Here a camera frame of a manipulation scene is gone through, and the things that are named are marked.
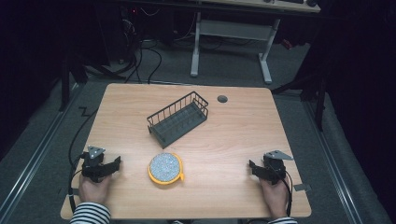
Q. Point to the round yellow speckled-lid container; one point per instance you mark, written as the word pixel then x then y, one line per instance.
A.
pixel 165 168

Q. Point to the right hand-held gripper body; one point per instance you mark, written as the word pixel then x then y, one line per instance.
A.
pixel 275 169

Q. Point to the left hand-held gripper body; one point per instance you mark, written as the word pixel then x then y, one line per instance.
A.
pixel 92 165

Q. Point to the black metal stand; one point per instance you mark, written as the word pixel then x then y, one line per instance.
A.
pixel 317 93
pixel 67 81

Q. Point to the metal floor rail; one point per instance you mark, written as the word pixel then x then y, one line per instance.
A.
pixel 333 161
pixel 34 161

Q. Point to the grey tape piece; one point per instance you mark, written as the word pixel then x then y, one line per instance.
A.
pixel 302 187
pixel 74 191

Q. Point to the white-framed desk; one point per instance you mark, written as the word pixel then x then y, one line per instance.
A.
pixel 233 29

